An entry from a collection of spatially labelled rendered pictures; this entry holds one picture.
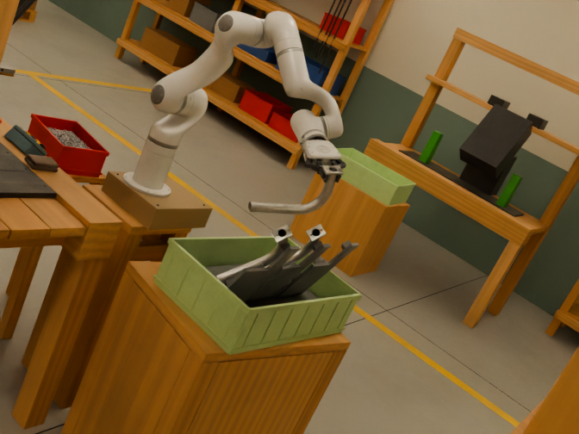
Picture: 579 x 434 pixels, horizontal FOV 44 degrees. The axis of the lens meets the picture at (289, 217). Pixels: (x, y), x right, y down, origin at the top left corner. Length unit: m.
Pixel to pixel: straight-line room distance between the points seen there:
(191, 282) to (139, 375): 0.37
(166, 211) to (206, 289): 0.50
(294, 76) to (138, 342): 1.02
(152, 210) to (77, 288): 0.38
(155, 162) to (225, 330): 0.79
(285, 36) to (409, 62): 5.43
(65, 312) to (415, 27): 5.81
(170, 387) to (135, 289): 0.37
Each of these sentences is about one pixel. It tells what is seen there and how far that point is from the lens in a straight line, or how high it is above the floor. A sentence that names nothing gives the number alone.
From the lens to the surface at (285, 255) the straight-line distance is 2.23.
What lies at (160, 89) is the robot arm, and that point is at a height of 1.32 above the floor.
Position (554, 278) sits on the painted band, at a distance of 7.25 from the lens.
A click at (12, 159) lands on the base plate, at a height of 0.90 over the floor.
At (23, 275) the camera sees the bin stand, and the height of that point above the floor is 0.33.
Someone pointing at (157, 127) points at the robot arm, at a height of 1.18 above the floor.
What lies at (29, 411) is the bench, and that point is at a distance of 2.91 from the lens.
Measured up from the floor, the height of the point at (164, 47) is 0.41.
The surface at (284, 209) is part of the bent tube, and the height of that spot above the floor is 1.27.
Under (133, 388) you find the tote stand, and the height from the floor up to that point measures 0.46.
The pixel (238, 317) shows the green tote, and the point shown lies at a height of 0.91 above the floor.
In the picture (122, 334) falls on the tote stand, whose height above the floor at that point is 0.57.
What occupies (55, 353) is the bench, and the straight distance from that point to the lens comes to 2.76.
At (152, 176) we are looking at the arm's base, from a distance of 2.76.
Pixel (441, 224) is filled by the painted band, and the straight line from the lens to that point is 7.53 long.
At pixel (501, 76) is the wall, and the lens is 7.40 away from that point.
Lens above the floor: 1.90
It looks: 18 degrees down
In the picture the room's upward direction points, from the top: 25 degrees clockwise
